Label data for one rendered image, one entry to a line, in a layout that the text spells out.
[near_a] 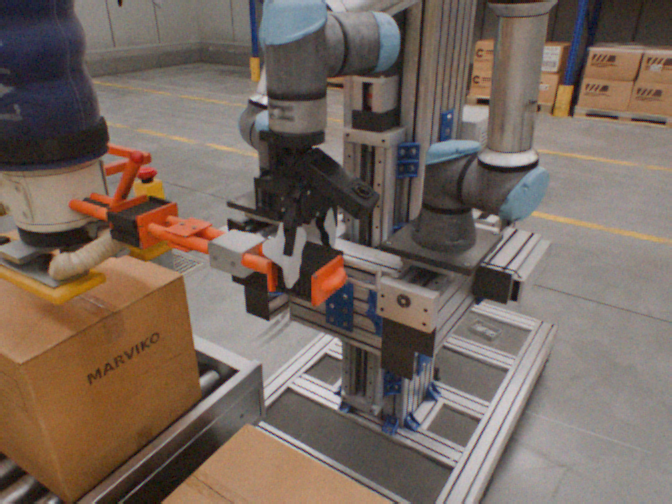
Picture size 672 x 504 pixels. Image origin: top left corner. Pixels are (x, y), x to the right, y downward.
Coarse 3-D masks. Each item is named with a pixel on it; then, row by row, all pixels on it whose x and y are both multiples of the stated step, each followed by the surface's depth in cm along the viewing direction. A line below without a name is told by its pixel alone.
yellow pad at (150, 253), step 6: (162, 240) 109; (126, 246) 107; (132, 246) 107; (156, 246) 107; (162, 246) 107; (168, 246) 109; (132, 252) 106; (138, 252) 105; (144, 252) 105; (150, 252) 105; (156, 252) 106; (162, 252) 108; (138, 258) 106; (144, 258) 104; (150, 258) 105
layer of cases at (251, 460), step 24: (240, 432) 135; (216, 456) 128; (240, 456) 128; (264, 456) 128; (288, 456) 128; (192, 480) 122; (216, 480) 122; (240, 480) 122; (264, 480) 122; (288, 480) 122; (312, 480) 122; (336, 480) 122
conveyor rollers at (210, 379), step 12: (204, 384) 151; (216, 384) 154; (0, 456) 132; (0, 468) 125; (12, 468) 126; (0, 480) 124; (24, 480) 121; (36, 480) 122; (12, 492) 119; (24, 492) 120; (36, 492) 123; (48, 492) 119
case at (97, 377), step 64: (128, 256) 135; (0, 320) 109; (64, 320) 109; (128, 320) 116; (0, 384) 108; (64, 384) 106; (128, 384) 120; (192, 384) 140; (0, 448) 128; (64, 448) 110; (128, 448) 126
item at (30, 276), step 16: (0, 240) 102; (0, 256) 102; (48, 256) 96; (0, 272) 98; (16, 272) 97; (32, 272) 96; (48, 272) 96; (96, 272) 97; (32, 288) 93; (48, 288) 92; (64, 288) 92; (80, 288) 93
